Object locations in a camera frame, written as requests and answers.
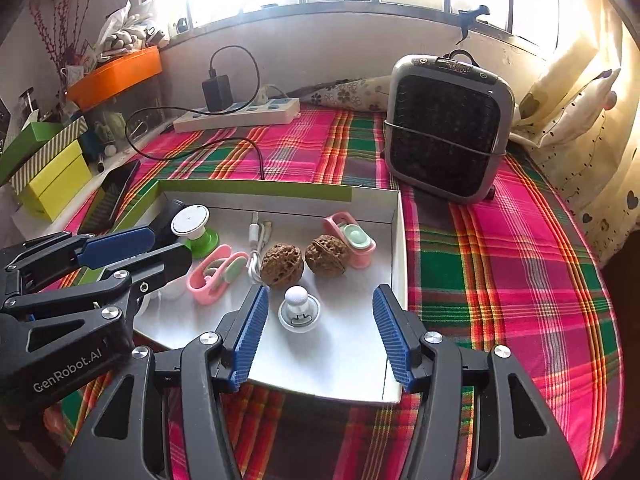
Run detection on white power strip cable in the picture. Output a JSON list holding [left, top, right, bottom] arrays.
[[250, 84, 291, 107]]

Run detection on red berry branches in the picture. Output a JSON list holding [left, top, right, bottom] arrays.
[[27, 0, 106, 81]]

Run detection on green and white cardboard box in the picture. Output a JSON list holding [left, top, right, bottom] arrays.
[[75, 178, 407, 406]]

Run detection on black charger cable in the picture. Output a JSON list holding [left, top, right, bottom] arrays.
[[125, 45, 266, 181]]

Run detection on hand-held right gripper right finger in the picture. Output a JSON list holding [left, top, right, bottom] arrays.
[[372, 284, 583, 480]]

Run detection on white USB cable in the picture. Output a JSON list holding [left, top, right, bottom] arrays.
[[247, 211, 275, 288]]

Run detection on white power strip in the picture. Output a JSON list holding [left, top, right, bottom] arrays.
[[172, 98, 301, 134]]

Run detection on white round night light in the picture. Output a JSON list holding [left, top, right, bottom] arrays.
[[278, 286, 321, 332]]

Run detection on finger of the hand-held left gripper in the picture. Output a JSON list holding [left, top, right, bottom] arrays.
[[0, 243, 194, 332], [0, 225, 155, 302]]

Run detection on yellow-green box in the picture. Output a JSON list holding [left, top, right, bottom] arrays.
[[20, 140, 93, 222]]

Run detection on small brown walnut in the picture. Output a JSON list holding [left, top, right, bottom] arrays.
[[305, 234, 349, 275]]

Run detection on floral cloth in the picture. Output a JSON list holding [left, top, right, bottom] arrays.
[[290, 75, 396, 112]]

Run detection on pink clip with green pad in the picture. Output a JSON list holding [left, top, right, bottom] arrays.
[[322, 211, 377, 268]]

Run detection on grey portable heater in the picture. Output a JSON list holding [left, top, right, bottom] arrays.
[[384, 50, 516, 205]]

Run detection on black window latch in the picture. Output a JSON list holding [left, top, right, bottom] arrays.
[[457, 5, 490, 43]]

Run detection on black smartphone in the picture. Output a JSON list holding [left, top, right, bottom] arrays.
[[77, 160, 142, 235]]

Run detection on black charger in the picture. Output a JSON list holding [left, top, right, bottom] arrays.
[[202, 74, 233, 111]]

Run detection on clear plastic container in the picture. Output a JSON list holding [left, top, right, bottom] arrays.
[[82, 80, 166, 161]]

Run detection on cream heart-print curtain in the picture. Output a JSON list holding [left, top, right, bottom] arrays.
[[510, 0, 640, 261]]

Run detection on orange plastic bin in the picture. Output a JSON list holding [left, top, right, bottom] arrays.
[[66, 46, 163, 111]]

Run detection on green spool with white top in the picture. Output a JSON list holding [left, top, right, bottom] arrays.
[[171, 204, 219, 260]]

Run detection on pink green plaid tablecloth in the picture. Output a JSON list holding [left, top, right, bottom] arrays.
[[45, 105, 626, 480]]

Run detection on white crumpled bag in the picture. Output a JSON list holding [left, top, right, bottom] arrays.
[[95, 0, 168, 61]]

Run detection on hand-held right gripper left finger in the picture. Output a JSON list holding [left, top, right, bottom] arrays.
[[60, 285, 271, 480]]

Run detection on large brown walnut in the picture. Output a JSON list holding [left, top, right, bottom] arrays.
[[260, 243, 305, 289]]

